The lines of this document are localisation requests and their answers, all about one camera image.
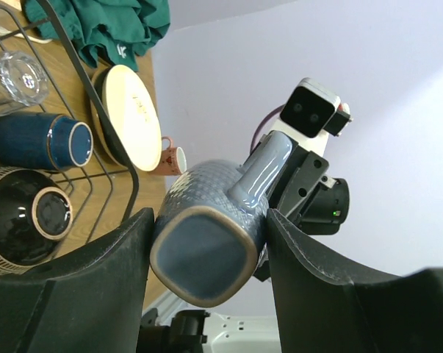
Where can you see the cream round plate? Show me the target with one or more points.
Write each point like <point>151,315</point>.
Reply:
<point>132,114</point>

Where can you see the grey blue mug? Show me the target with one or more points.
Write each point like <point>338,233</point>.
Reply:
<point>209,235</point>

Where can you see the pink ceramic mug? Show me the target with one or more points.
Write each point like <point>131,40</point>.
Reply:
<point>173,161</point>

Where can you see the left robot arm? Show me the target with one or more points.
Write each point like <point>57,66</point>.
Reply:
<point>201,331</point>

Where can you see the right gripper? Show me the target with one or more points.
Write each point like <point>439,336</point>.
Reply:
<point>316,203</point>

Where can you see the black wire dish rack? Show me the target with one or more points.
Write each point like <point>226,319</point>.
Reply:
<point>103,195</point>

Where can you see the clear glass cup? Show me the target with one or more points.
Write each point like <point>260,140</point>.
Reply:
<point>23,82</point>

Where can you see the green crumpled garment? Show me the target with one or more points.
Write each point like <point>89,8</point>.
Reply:
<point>116,32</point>

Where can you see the dark blue teacup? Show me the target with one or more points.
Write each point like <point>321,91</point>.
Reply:
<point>50,142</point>

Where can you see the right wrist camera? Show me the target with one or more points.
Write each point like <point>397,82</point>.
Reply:
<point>311,115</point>

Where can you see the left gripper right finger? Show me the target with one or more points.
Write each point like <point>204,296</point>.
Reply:
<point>326,302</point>

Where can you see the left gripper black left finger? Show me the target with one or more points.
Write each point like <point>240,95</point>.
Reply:
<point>88,300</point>

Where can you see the dark brown bowl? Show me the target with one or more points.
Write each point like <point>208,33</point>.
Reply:
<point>35,216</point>

